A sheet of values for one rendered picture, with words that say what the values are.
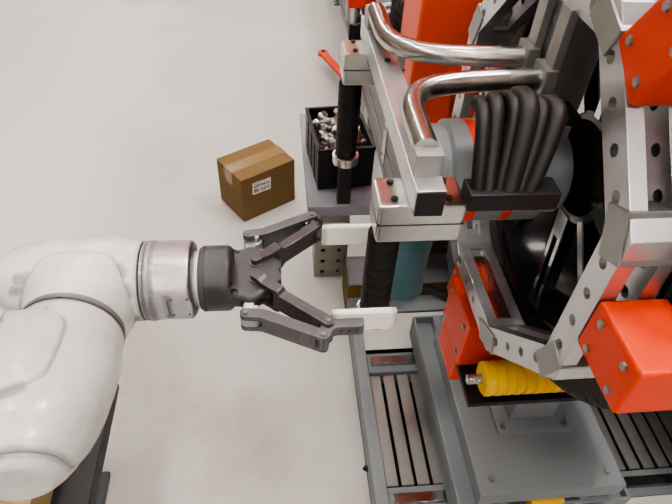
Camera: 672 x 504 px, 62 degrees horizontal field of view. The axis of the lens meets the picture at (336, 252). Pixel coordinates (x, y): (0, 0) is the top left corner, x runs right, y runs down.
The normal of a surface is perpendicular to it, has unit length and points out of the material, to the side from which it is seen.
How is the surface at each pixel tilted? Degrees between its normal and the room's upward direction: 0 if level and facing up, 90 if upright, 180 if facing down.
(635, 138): 45
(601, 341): 90
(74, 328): 33
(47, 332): 28
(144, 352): 0
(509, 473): 0
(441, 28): 90
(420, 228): 90
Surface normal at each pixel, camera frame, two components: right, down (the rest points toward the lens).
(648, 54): -0.99, 0.03
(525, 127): -0.21, 0.02
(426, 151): 0.04, -0.72
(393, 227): 0.09, 0.70
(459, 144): 0.08, -0.33
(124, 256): 0.26, -0.55
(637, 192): 0.10, -0.01
